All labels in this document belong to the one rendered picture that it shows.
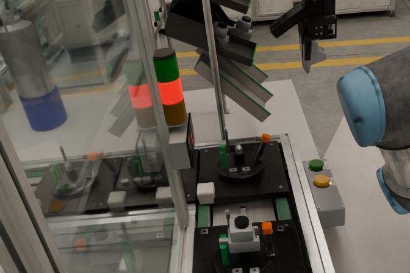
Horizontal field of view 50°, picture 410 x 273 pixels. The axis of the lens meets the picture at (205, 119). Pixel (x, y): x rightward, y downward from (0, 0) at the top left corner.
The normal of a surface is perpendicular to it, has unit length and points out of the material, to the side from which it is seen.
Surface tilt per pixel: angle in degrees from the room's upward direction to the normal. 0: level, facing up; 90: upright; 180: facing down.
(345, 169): 0
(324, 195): 0
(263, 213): 0
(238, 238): 90
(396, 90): 55
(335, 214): 90
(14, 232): 90
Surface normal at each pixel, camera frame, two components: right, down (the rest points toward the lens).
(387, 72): -0.48, -0.49
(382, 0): -0.14, 0.52
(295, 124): -0.14, -0.85
